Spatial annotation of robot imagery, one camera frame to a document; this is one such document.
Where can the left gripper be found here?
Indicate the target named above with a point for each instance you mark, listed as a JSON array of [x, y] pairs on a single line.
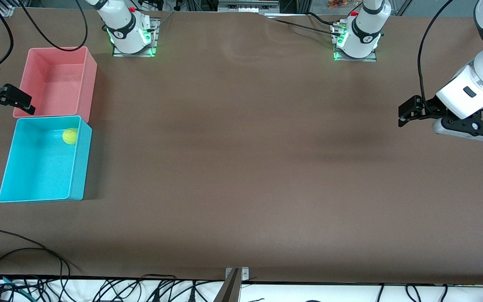
[[431, 105]]

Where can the yellow-green tennis ball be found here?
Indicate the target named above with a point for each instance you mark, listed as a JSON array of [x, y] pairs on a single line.
[[70, 136]]

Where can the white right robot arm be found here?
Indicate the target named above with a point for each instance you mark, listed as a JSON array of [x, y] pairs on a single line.
[[122, 21]]

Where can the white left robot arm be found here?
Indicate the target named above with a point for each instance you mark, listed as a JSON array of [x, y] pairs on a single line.
[[365, 29]]

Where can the pink plastic bin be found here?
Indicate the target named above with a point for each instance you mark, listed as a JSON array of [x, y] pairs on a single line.
[[53, 84]]

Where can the blue plastic bin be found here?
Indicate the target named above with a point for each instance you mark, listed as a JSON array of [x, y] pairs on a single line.
[[40, 167]]

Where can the orange object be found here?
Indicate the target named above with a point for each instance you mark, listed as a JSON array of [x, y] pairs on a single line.
[[340, 4]]

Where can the grey power strip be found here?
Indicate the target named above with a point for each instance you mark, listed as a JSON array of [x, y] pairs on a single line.
[[245, 6]]

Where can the dark metal pole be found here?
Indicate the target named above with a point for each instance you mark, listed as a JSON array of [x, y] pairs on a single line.
[[229, 291]]

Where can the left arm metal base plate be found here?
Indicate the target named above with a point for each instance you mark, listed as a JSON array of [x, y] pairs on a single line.
[[371, 58]]

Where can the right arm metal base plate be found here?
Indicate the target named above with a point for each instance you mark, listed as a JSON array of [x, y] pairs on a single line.
[[134, 55]]

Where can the small metal table bracket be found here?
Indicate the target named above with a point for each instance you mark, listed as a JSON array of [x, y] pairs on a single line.
[[245, 273]]

